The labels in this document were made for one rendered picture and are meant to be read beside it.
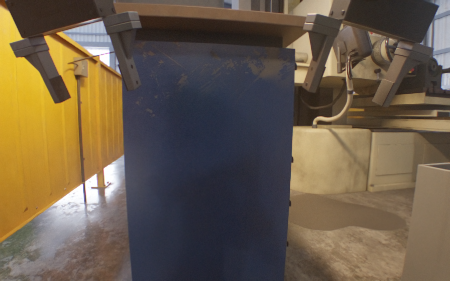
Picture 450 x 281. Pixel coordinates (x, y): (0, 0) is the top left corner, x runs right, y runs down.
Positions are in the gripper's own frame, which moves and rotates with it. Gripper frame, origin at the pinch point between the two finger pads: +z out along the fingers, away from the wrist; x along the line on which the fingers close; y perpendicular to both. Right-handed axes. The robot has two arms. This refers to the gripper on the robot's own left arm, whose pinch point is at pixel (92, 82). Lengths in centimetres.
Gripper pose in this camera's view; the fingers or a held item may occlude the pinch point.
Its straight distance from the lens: 40.4
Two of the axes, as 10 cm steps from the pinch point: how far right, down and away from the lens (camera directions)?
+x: -9.9, 1.0, 1.4
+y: 0.7, -4.9, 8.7
